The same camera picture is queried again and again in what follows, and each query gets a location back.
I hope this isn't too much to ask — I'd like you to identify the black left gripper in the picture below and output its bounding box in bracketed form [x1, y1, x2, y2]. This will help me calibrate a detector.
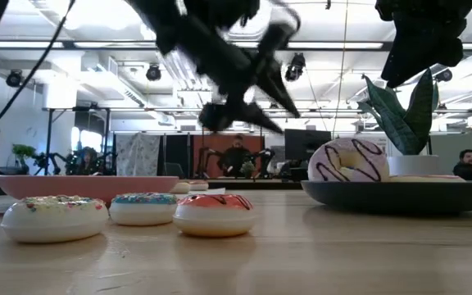
[125, 0, 302, 134]

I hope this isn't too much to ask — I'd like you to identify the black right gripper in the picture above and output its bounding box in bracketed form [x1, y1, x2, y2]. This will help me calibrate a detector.
[374, 0, 472, 89]

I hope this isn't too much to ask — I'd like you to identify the pale pink chocolate striped donut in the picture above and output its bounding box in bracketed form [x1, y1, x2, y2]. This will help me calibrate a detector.
[307, 137, 391, 183]

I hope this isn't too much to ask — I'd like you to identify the red iced donut with drizzle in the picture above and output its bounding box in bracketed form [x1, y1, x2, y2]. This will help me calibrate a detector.
[172, 193, 258, 238]

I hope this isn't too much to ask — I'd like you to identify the dark grey round plate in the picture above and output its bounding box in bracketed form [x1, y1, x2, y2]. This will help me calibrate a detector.
[300, 179, 472, 216]

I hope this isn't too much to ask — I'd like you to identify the white donut with teal icing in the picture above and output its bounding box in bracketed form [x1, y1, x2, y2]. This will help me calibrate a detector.
[108, 193, 179, 227]

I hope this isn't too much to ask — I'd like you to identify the black ceiling spotlight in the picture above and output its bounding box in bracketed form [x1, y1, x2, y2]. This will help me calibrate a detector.
[145, 63, 162, 82]
[5, 69, 25, 89]
[434, 68, 453, 84]
[284, 52, 306, 83]

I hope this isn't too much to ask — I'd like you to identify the orange partition board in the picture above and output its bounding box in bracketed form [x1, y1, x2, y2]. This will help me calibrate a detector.
[193, 134, 266, 164]

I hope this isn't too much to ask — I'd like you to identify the black computer monitor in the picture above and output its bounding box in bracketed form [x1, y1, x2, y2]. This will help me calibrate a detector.
[284, 129, 333, 166]

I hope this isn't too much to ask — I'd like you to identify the small green desk plant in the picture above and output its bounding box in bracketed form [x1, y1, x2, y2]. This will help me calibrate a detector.
[239, 160, 256, 179]

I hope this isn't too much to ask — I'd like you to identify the green snake plant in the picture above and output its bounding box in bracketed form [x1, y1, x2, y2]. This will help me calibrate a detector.
[357, 68, 441, 157]

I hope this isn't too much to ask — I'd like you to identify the black linear ceiling light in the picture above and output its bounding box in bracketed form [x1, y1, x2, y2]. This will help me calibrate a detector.
[0, 39, 472, 52]

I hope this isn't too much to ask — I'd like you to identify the white plant pot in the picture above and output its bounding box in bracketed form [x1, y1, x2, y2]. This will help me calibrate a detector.
[386, 154, 443, 178]

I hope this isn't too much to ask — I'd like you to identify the white patterned cloth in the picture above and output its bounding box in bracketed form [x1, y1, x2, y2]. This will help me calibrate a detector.
[116, 133, 161, 178]

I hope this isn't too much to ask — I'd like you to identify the pink round plate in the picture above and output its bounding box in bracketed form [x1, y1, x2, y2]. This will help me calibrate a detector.
[0, 175, 179, 207]

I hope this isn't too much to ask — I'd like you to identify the white donut with colourful sprinkles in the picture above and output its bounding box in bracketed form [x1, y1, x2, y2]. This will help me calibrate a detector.
[0, 195, 110, 244]

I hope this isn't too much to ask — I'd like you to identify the small green potted plant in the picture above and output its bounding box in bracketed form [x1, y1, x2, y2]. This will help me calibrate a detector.
[12, 143, 38, 171]

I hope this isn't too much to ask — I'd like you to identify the thin hanging cable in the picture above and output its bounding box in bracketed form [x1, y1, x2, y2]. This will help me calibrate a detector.
[331, 0, 349, 138]

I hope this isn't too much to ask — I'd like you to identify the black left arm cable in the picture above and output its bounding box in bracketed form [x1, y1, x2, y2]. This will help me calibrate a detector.
[0, 0, 76, 148]

